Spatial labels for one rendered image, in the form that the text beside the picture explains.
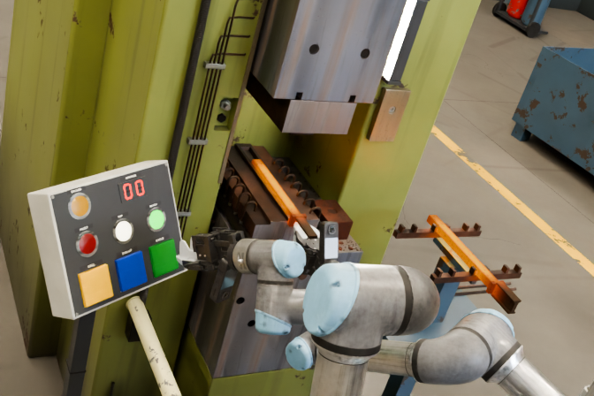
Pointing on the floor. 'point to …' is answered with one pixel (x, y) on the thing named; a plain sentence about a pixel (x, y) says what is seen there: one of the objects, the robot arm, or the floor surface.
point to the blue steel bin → (560, 103)
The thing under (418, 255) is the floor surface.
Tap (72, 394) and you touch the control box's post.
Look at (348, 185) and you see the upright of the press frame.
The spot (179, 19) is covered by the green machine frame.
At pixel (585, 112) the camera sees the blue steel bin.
